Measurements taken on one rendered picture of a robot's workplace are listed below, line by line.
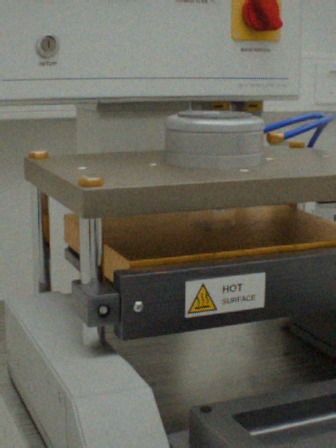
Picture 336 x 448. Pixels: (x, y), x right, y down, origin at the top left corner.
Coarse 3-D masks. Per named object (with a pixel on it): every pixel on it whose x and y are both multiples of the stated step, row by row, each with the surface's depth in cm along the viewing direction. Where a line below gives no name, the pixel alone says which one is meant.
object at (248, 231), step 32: (64, 224) 65; (128, 224) 61; (160, 224) 61; (192, 224) 61; (224, 224) 60; (256, 224) 61; (288, 224) 61; (320, 224) 61; (64, 256) 66; (128, 256) 51; (160, 256) 51; (192, 256) 52; (224, 256) 53
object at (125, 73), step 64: (0, 0) 63; (64, 0) 66; (128, 0) 68; (192, 0) 70; (256, 0) 70; (0, 64) 65; (64, 64) 67; (128, 64) 69; (192, 64) 72; (256, 64) 74; (128, 128) 74
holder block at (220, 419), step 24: (312, 384) 46; (192, 408) 43; (216, 408) 43; (240, 408) 43; (264, 408) 43; (288, 408) 43; (312, 408) 44; (192, 432) 43; (216, 432) 40; (240, 432) 40; (264, 432) 43; (288, 432) 43; (312, 432) 43
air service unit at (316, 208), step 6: (312, 204) 79; (318, 204) 82; (324, 204) 81; (330, 204) 81; (312, 210) 79; (318, 210) 81; (324, 210) 80; (330, 210) 80; (324, 216) 80; (330, 216) 80
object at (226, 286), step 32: (256, 256) 53; (288, 256) 53; (320, 256) 54; (96, 288) 49; (128, 288) 48; (160, 288) 49; (192, 288) 50; (224, 288) 51; (256, 288) 52; (288, 288) 53; (320, 288) 54; (96, 320) 48; (128, 320) 49; (160, 320) 50; (192, 320) 51; (224, 320) 52; (256, 320) 53
